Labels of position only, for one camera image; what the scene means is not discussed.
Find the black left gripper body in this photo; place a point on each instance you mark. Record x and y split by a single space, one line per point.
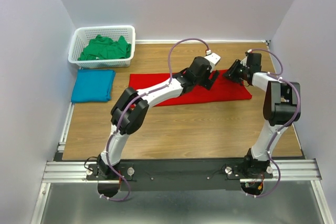
204 82

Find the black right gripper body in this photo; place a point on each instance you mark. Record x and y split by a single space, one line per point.
237 71

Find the red t shirt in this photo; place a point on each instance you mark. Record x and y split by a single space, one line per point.
222 89

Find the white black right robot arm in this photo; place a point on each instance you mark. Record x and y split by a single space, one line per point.
282 107

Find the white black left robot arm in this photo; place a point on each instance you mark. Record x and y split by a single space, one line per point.
130 110

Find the white plastic laundry basket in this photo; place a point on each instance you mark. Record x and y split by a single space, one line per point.
83 35

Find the green crumpled t shirt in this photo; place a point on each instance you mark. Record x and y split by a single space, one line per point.
105 48

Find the blue folded t shirt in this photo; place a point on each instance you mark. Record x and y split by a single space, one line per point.
93 85

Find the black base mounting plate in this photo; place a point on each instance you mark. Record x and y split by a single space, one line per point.
180 174

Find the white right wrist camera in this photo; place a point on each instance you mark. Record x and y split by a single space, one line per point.
245 60

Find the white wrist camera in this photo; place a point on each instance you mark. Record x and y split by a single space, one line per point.
213 60
245 60

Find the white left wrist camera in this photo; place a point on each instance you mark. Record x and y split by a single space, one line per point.
213 60

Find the aluminium frame rail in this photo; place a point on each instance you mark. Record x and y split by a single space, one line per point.
74 172

